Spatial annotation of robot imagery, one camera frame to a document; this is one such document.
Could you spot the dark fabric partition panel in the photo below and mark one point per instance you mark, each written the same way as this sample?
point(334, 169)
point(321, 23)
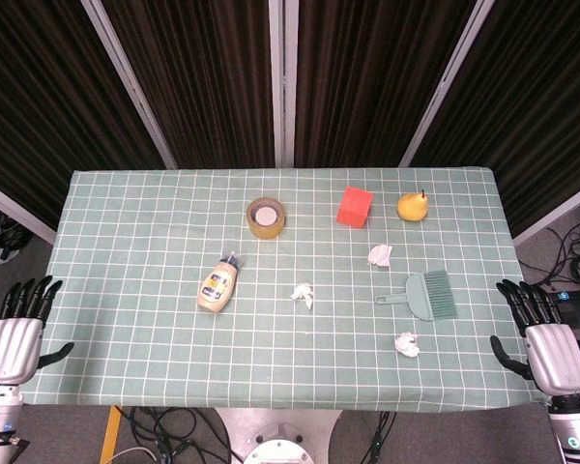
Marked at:
point(38, 96)
point(367, 72)
point(536, 96)
point(198, 72)

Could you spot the orange cube box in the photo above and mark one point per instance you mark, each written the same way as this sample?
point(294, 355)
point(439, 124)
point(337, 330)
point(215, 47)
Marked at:
point(353, 210)

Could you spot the yellow floor tape strip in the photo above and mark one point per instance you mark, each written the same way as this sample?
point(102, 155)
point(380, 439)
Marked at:
point(110, 435)

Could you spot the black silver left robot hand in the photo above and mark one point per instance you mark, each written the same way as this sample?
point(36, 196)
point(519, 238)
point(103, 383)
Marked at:
point(9, 348)

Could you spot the crumpled white paper ball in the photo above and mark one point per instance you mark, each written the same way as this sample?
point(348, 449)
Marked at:
point(407, 344)
point(302, 293)
point(380, 254)

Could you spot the brown packing tape roll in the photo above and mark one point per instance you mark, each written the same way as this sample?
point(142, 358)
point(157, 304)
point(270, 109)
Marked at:
point(266, 227)

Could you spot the yellow pear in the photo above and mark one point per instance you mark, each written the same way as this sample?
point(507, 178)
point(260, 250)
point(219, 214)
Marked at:
point(412, 208)

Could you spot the black power strip blue lights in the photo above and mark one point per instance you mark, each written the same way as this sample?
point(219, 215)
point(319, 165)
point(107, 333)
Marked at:
point(577, 297)

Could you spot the mayonnaise squeeze bottle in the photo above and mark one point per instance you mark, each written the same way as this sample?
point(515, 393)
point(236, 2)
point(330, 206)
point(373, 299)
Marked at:
point(216, 290)

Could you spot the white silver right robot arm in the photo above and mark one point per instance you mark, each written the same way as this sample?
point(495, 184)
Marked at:
point(572, 430)

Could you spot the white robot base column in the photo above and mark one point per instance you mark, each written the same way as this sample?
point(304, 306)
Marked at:
point(278, 435)

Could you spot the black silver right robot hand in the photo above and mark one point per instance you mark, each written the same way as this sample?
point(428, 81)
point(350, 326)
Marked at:
point(556, 357)

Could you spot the green checked tablecloth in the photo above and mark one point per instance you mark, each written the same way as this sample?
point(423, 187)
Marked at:
point(150, 290)

